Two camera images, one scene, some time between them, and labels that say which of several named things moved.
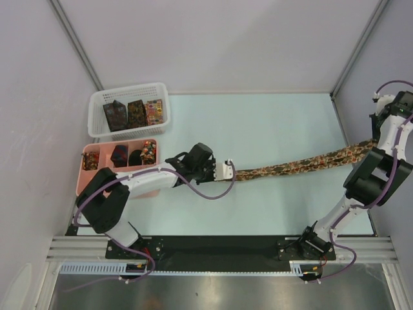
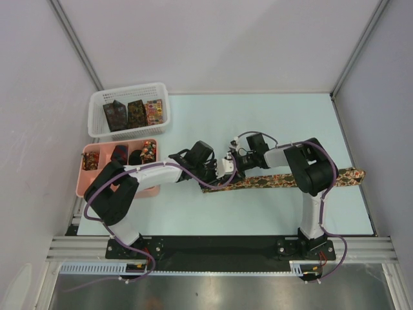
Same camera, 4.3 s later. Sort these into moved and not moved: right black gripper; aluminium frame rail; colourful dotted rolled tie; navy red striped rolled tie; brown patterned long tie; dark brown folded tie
Moved: right black gripper; brown patterned long tie
Not moved: navy red striped rolled tie; colourful dotted rolled tie; dark brown folded tie; aluminium frame rail
